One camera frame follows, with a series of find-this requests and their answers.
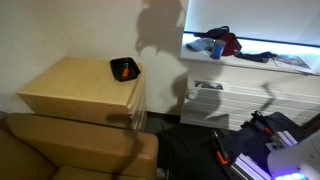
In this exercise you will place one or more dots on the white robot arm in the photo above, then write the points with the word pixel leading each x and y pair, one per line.
pixel 296 156

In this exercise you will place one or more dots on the black plastic box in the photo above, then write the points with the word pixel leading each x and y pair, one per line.
pixel 115 66

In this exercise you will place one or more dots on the light wooden nightstand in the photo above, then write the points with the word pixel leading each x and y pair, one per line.
pixel 76 85

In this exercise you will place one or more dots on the printed photo sheet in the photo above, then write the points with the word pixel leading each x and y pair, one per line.
pixel 208 85

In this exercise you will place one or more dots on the white window sill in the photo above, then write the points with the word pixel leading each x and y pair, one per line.
pixel 200 56

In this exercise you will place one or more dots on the light blue cap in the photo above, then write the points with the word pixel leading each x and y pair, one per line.
pixel 200 44

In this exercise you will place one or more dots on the blue plastic cup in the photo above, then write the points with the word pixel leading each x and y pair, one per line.
pixel 217 50

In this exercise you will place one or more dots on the red bag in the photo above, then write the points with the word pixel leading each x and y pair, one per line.
pixel 231 43

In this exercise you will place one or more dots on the black orange bar clamp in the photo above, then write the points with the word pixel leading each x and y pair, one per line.
pixel 265 128
pixel 220 151

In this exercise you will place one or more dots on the white radiator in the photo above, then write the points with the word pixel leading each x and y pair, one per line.
pixel 253 101

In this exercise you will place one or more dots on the brown leather sofa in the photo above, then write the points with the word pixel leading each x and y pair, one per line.
pixel 66 143

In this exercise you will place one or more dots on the open magazine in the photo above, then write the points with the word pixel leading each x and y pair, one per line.
pixel 291 62

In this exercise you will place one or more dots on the aluminium extrusion rail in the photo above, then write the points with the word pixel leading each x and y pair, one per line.
pixel 286 138
pixel 248 166

